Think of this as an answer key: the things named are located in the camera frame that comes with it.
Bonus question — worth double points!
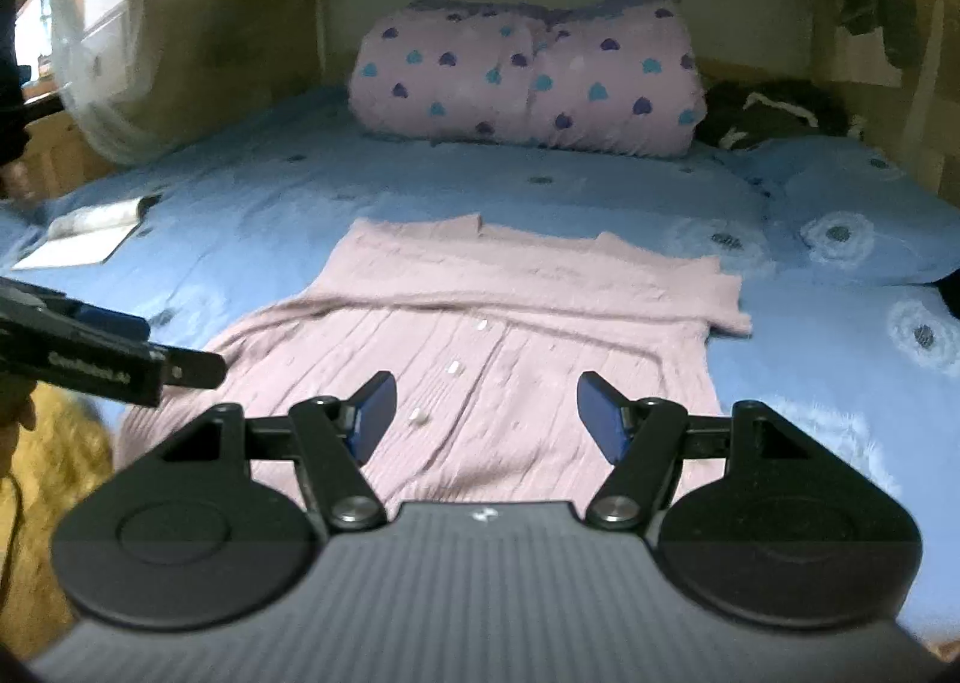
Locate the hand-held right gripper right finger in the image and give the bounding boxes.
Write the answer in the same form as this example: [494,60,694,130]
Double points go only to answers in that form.
[576,371,815,532]

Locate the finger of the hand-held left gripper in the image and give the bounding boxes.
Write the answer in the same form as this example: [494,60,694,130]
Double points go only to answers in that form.
[46,299,152,345]
[154,345,228,390]

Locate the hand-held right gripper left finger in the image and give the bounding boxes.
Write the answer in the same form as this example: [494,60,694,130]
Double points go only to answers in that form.
[157,371,398,532]

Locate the pink knitted cardigan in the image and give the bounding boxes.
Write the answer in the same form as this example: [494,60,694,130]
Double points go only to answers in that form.
[112,216,754,505]

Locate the person's left hand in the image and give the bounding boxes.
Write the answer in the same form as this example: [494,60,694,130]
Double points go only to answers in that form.
[0,383,37,483]

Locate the open book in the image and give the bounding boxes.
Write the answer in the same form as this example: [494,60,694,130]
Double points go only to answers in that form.
[11,194,163,271]

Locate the yellow fleece blanket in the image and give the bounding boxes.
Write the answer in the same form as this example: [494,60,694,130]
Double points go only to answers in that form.
[0,383,117,658]

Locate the blue dandelion print bed sheet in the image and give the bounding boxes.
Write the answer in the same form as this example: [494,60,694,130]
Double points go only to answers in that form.
[0,83,960,646]

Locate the white mosquito net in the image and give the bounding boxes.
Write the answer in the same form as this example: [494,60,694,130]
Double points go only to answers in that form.
[30,0,230,164]

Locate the blue dandelion print pillow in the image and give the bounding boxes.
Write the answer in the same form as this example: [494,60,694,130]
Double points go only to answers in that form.
[739,135,960,288]

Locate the pink heart print quilt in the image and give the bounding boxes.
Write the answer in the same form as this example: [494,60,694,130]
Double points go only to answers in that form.
[348,0,708,161]

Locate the dark clothing bundle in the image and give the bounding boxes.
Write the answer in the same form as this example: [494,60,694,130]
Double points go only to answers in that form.
[701,79,854,148]

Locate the wooden bed frame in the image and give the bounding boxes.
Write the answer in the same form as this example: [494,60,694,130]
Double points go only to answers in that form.
[0,0,960,204]

